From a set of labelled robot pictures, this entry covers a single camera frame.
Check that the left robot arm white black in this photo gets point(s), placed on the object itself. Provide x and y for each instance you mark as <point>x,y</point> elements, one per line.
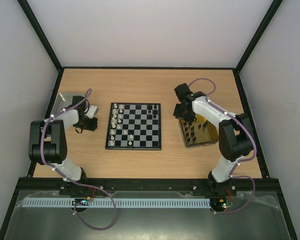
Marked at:
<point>47,138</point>

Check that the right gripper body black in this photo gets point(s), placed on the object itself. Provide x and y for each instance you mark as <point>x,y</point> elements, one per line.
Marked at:
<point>181,113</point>

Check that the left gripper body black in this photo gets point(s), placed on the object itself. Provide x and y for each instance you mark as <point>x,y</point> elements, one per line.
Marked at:
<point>86,125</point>

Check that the silver tin lid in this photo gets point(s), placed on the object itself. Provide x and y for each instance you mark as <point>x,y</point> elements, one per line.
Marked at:
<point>63,100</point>

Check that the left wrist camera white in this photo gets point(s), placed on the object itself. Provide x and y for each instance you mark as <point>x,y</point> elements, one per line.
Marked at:
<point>92,111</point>

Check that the gold tin box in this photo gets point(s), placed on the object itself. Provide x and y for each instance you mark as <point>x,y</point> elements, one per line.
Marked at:
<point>198,133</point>

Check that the white slotted cable duct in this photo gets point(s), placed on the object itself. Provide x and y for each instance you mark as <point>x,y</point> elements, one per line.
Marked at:
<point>120,203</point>

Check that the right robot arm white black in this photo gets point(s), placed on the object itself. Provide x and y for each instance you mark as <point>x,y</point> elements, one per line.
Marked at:
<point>236,140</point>

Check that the black silver chess board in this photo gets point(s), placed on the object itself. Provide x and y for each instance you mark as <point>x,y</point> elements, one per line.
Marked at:
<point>142,120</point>

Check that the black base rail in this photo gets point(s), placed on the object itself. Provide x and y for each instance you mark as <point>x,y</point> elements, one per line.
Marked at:
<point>196,187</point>

